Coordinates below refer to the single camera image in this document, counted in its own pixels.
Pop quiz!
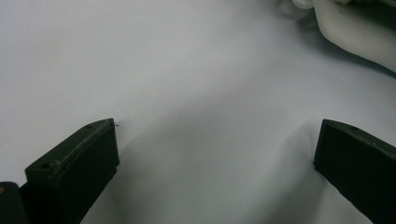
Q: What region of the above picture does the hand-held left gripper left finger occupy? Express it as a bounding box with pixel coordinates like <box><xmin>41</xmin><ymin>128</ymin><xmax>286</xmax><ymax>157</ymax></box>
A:
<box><xmin>19</xmin><ymin>118</ymin><xmax>120</xmax><ymax>224</ymax></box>

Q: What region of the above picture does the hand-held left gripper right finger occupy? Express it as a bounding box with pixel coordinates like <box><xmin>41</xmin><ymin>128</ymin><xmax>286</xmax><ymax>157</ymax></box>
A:
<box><xmin>313</xmin><ymin>119</ymin><xmax>396</xmax><ymax>224</ymax></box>

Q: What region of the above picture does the white sneaker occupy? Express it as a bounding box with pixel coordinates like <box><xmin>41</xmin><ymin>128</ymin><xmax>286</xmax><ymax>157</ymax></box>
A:
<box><xmin>278</xmin><ymin>0</ymin><xmax>396</xmax><ymax>74</ymax></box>

